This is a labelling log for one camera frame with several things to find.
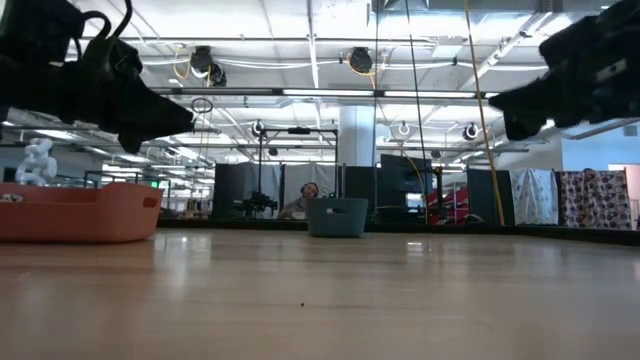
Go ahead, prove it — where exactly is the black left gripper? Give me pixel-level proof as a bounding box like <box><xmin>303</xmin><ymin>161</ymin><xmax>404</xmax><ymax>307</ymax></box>
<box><xmin>0</xmin><ymin>62</ymin><xmax>195</xmax><ymax>155</ymax></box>

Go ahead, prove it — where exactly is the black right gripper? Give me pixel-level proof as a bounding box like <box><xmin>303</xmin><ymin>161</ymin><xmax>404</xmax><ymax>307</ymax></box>
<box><xmin>488</xmin><ymin>54</ymin><xmax>640</xmax><ymax>141</ymax></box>

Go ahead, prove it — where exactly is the white patterned cloth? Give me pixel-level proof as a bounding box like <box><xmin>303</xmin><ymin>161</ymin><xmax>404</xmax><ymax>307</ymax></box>
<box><xmin>509</xmin><ymin>167</ymin><xmax>560</xmax><ymax>226</ymax></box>

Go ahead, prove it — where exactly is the black partition screen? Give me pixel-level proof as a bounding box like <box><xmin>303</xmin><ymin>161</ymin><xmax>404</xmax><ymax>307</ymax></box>
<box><xmin>467</xmin><ymin>168</ymin><xmax>514</xmax><ymax>226</ymax></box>

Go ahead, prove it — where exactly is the dark circle-patterned cloth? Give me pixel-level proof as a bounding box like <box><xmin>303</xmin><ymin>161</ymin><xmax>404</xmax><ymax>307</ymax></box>
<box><xmin>558</xmin><ymin>169</ymin><xmax>632</xmax><ymax>230</ymax></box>

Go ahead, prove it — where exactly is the dark curtain panel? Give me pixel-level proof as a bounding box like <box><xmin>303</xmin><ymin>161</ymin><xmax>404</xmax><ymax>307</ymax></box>
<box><xmin>213</xmin><ymin>162</ymin><xmax>261</xmax><ymax>220</ymax></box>

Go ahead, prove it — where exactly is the orange plastic basket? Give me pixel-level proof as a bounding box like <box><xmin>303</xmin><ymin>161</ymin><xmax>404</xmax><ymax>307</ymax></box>
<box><xmin>0</xmin><ymin>181</ymin><xmax>165</xmax><ymax>245</ymax></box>

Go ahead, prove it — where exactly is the white robot figure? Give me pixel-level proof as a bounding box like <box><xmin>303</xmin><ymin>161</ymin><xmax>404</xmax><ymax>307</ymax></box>
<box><xmin>14</xmin><ymin>137</ymin><xmax>59</xmax><ymax>187</ymax></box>

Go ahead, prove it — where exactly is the black monitor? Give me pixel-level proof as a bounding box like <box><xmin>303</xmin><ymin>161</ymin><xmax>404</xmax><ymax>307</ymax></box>
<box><xmin>378</xmin><ymin>153</ymin><xmax>434</xmax><ymax>196</ymax></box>

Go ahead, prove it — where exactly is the white pillar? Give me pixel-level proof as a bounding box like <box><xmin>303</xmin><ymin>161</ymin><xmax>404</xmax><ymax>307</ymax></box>
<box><xmin>339</xmin><ymin>104</ymin><xmax>376</xmax><ymax>169</ymax></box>

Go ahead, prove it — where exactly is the person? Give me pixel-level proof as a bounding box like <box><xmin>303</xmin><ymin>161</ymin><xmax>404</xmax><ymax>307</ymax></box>
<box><xmin>277</xmin><ymin>181</ymin><xmax>322</xmax><ymax>221</ymax></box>

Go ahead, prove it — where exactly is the black panel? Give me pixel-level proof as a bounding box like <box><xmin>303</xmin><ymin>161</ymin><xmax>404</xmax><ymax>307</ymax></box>
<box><xmin>343</xmin><ymin>165</ymin><xmax>376</xmax><ymax>200</ymax></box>

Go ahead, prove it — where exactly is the long overhead light bar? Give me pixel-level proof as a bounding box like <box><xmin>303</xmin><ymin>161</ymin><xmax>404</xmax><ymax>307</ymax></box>
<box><xmin>152</xmin><ymin>87</ymin><xmax>501</xmax><ymax>100</ymax></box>

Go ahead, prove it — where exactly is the grey-teal plastic basket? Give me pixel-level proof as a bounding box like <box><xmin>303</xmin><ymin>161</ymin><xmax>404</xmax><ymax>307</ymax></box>
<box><xmin>304</xmin><ymin>197</ymin><xmax>370</xmax><ymax>239</ymax></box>

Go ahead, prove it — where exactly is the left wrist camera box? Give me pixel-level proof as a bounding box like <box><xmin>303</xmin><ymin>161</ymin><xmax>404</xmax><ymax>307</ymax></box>
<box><xmin>87</xmin><ymin>37</ymin><xmax>144</xmax><ymax>84</ymax></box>

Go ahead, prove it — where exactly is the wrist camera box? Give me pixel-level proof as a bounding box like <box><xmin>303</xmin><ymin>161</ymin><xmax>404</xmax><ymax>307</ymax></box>
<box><xmin>87</xmin><ymin>37</ymin><xmax>144</xmax><ymax>84</ymax></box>
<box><xmin>538</xmin><ymin>22</ymin><xmax>606</xmax><ymax>86</ymax></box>

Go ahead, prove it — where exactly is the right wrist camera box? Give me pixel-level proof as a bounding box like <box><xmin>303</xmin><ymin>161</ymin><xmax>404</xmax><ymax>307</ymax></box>
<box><xmin>538</xmin><ymin>22</ymin><xmax>606</xmax><ymax>86</ymax></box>

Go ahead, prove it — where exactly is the yellow hanging cable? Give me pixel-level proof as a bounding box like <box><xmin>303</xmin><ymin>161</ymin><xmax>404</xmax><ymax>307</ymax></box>
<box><xmin>463</xmin><ymin>0</ymin><xmax>506</xmax><ymax>226</ymax></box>

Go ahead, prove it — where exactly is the black ceiling cable reel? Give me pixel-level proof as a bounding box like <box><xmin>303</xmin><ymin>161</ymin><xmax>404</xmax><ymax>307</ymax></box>
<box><xmin>347</xmin><ymin>46</ymin><xmax>375</xmax><ymax>76</ymax></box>
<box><xmin>189</xmin><ymin>44</ymin><xmax>229</xmax><ymax>87</ymax></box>

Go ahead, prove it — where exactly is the black hanging cable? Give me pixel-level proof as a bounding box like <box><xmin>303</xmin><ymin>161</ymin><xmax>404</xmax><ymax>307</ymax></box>
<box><xmin>403</xmin><ymin>0</ymin><xmax>430</xmax><ymax>225</ymax></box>

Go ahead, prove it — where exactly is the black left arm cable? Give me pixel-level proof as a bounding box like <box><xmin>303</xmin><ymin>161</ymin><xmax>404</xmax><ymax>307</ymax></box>
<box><xmin>74</xmin><ymin>0</ymin><xmax>135</xmax><ymax>51</ymax></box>

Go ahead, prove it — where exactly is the red frame object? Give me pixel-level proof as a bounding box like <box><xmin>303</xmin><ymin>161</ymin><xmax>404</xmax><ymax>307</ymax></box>
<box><xmin>427</xmin><ymin>187</ymin><xmax>469</xmax><ymax>224</ymax></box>

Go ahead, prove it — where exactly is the black metal frame rig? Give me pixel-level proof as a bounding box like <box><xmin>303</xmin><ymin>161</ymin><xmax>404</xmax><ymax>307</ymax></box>
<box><xmin>257</xmin><ymin>126</ymin><xmax>340</xmax><ymax>220</ymax></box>

